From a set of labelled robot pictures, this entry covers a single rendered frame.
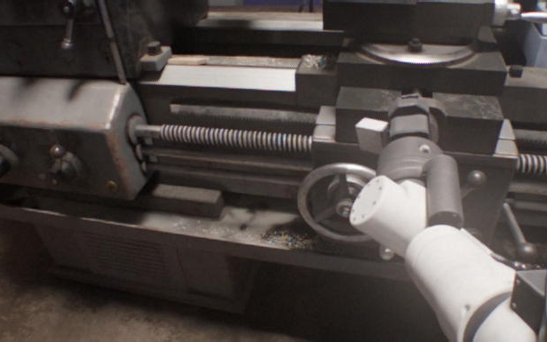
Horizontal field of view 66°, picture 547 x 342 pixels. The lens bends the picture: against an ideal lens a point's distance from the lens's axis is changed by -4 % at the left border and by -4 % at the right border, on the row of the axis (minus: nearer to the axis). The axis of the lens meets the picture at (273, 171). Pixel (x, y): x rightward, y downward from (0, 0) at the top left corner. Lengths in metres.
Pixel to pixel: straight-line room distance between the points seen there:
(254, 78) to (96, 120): 0.39
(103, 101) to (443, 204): 0.87
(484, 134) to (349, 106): 0.25
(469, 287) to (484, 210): 0.66
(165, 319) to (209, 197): 0.53
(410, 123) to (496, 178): 0.37
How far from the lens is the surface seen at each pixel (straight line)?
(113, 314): 1.70
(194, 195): 1.30
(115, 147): 1.12
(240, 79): 1.06
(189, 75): 1.11
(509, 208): 1.07
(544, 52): 1.09
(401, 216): 0.47
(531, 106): 1.02
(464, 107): 0.88
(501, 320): 0.31
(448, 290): 0.35
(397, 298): 1.61
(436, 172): 0.50
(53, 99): 1.22
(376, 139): 0.64
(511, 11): 0.96
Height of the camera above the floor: 1.29
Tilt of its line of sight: 38 degrees down
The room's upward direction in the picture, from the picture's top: 5 degrees counter-clockwise
